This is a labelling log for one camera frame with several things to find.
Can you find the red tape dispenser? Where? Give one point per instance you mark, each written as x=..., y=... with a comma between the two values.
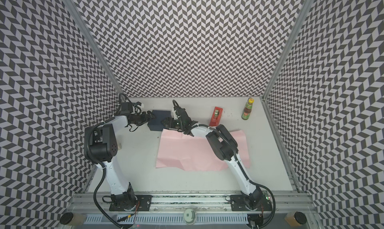
x=216, y=117

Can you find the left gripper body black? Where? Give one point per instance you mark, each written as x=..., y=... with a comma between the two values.
x=137, y=118

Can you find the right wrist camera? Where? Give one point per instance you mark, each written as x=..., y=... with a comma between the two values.
x=176, y=112

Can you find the right corner jar black lid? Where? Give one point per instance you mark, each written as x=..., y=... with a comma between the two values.
x=296, y=219

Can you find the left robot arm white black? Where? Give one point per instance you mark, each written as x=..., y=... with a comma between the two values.
x=101, y=148

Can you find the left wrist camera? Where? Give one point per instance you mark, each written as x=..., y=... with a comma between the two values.
x=130, y=108

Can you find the corner jar black lid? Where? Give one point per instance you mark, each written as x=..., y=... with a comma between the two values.
x=72, y=219
x=296, y=219

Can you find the round white button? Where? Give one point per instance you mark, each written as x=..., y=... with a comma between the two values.
x=190, y=216

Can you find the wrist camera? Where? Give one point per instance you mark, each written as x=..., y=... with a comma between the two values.
x=176, y=112
x=130, y=108

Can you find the pink wrapping paper sheet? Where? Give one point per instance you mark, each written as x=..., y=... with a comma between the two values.
x=188, y=153

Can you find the green sauce bottle yellow cap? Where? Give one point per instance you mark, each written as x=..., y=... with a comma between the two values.
x=247, y=109

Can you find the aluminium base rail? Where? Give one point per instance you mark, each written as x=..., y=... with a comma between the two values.
x=220, y=202

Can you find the dark navy gift box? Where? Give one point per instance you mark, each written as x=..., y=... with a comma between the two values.
x=156, y=123

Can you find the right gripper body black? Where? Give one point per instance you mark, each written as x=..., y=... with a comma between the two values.
x=171, y=122

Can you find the left corner jar black lid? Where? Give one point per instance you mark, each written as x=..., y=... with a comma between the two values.
x=72, y=219

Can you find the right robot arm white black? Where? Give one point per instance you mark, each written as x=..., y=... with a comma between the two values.
x=225, y=147

